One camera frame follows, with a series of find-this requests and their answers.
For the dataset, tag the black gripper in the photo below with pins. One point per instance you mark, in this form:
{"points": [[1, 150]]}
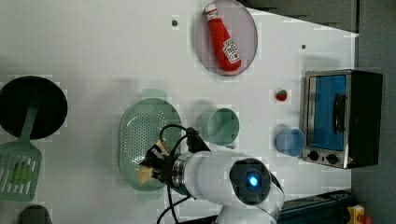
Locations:
{"points": [[163, 165]]}

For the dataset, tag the yellow peeled plush banana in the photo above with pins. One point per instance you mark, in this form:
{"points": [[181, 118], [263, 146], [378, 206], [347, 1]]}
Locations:
{"points": [[144, 172]]}

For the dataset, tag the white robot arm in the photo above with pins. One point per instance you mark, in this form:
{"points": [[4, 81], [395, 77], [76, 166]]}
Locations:
{"points": [[246, 190]]}

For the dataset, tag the green plastic strainer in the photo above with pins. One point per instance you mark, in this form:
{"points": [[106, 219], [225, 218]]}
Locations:
{"points": [[140, 129]]}

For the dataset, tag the green plastic cup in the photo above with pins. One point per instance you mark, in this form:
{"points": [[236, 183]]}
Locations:
{"points": [[219, 126]]}

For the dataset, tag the red plush ketchup bottle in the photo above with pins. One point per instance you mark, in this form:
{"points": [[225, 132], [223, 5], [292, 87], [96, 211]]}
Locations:
{"points": [[226, 52]]}

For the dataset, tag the grey object at corner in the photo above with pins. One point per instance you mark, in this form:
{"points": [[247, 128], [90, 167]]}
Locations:
{"points": [[35, 214]]}

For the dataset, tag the blue plastic cup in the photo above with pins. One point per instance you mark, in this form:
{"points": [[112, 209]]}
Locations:
{"points": [[290, 142]]}

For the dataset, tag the green slotted spatula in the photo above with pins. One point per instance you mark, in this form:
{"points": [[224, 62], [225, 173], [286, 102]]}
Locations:
{"points": [[20, 163]]}

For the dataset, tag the red plush strawberry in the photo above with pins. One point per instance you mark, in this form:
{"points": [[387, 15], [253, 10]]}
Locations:
{"points": [[281, 95]]}

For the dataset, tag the black round pan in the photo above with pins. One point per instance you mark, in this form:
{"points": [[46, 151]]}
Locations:
{"points": [[15, 99]]}

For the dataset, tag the grey round plate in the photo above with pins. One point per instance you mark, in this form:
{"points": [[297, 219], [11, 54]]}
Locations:
{"points": [[241, 27]]}

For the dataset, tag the black toaster oven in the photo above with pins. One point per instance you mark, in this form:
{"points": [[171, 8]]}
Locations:
{"points": [[342, 118]]}

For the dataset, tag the yellow red emergency button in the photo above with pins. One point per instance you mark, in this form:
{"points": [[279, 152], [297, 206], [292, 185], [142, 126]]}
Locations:
{"points": [[358, 216]]}

